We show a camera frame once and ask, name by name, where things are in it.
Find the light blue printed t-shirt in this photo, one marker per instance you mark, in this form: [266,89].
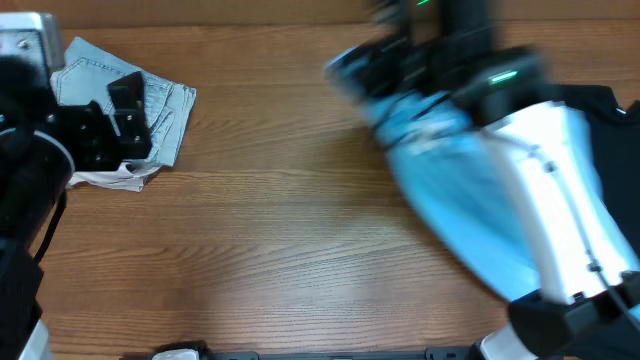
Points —
[451,184]

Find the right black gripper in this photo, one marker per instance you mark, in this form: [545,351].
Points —
[400,59]

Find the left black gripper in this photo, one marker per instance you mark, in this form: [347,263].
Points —
[93,134]

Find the folded white cloth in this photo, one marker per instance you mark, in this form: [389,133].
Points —
[130,176]

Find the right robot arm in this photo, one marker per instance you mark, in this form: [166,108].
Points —
[508,169]

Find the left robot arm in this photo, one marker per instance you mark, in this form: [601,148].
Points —
[42,144]

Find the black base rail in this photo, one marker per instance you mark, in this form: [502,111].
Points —
[200,350]

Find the black garment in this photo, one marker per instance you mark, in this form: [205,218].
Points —
[614,137]

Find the folded light denim shorts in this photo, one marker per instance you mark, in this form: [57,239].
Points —
[167,104]

